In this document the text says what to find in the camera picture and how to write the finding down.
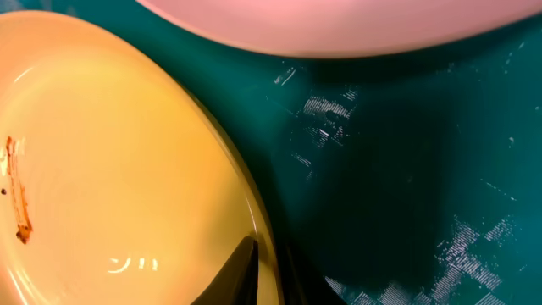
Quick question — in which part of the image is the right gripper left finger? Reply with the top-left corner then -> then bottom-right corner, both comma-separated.
192,236 -> 259,305

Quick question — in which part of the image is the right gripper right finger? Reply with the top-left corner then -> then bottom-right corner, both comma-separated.
277,243 -> 346,305

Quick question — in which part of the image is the yellow-green round plate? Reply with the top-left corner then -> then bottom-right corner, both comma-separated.
1,11 -> 284,304

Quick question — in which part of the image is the white plate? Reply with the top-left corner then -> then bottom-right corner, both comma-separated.
138,0 -> 541,58

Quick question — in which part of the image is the teal plastic serving tray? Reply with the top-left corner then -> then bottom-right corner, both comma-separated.
1,0 -> 541,304

